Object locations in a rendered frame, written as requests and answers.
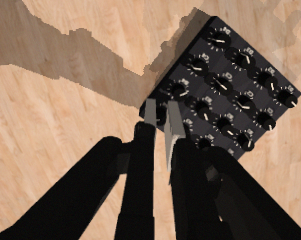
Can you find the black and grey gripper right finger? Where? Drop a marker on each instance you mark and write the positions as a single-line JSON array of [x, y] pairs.
[[242, 202]]

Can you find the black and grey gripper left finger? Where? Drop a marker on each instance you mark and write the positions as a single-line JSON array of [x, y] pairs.
[[67, 208]]

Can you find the black knob box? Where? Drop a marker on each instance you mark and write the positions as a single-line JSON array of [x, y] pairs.
[[208, 114]]

